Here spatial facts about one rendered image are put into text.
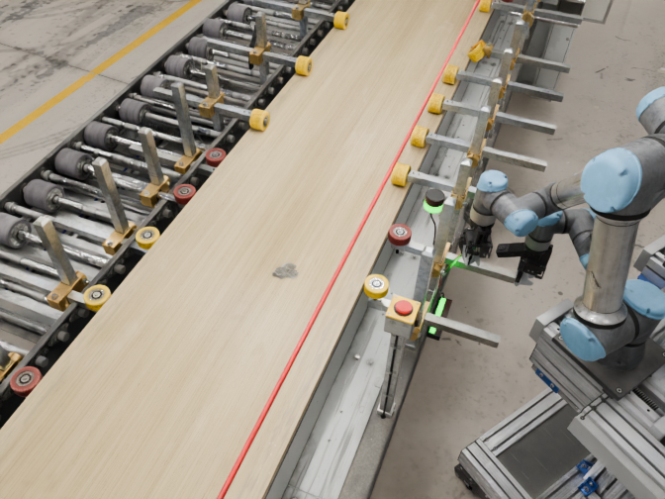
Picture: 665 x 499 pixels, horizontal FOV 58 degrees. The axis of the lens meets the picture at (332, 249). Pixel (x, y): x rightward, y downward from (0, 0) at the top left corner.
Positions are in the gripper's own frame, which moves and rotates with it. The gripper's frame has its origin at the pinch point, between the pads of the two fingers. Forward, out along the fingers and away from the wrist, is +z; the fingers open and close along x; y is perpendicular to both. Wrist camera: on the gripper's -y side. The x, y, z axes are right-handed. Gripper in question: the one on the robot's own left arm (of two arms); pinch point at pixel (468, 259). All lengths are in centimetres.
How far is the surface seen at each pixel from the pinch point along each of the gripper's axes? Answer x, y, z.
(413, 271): -11.1, -27.0, 37.2
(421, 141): -9, -66, 4
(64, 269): -127, 4, 7
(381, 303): -26.0, 4.7, 17.5
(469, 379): 21, -18, 99
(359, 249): -33.5, -11.6, 9.6
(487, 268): 10.0, -8.5, 13.5
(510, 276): 17.1, -5.4, 13.5
